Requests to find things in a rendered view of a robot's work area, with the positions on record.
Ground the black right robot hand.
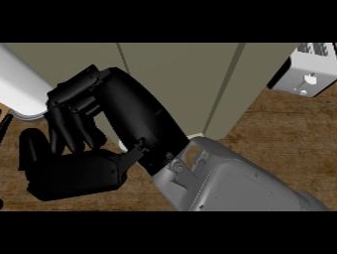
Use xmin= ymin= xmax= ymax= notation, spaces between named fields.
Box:
xmin=17 ymin=63 xmax=192 ymax=202

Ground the white cylindrical appliance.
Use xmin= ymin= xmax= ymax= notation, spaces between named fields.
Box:
xmin=0 ymin=43 xmax=56 ymax=122

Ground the white boxy appliance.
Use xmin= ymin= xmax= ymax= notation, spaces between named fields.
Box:
xmin=264 ymin=43 xmax=337 ymax=98

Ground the olive green cabinet door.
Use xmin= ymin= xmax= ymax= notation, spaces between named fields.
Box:
xmin=116 ymin=43 xmax=248 ymax=137

